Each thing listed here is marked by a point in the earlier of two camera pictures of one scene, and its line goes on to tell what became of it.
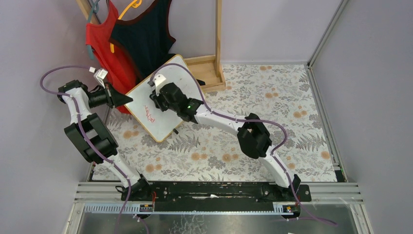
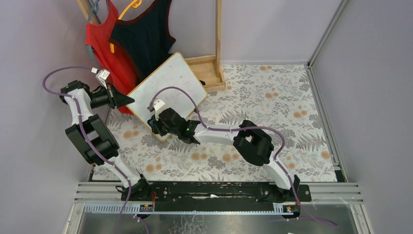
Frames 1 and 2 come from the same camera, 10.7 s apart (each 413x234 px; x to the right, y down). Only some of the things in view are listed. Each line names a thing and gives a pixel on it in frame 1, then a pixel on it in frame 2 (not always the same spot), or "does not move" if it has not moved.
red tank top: (121, 73) does not move
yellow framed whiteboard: (158, 124) does not move
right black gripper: (158, 100) to (157, 123)
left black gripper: (108, 96) does not move
